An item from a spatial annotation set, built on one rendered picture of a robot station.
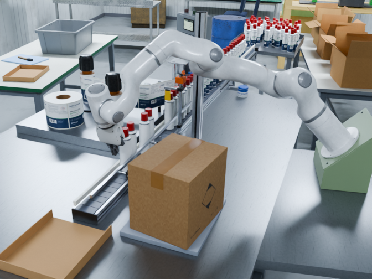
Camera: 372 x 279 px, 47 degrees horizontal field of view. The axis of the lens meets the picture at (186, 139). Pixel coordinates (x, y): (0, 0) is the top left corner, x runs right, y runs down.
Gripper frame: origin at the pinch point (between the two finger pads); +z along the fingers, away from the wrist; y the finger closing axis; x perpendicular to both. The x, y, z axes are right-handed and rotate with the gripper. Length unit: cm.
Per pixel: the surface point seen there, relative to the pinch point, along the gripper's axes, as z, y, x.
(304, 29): 264, -15, -561
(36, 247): 2.5, 6.9, 47.8
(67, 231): 6.3, 2.1, 37.2
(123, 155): 7.0, -0.8, -3.8
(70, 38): 72, 152, -177
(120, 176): 14.2, -0.6, 2.4
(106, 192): 9.7, -1.1, 14.7
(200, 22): -20, -15, -71
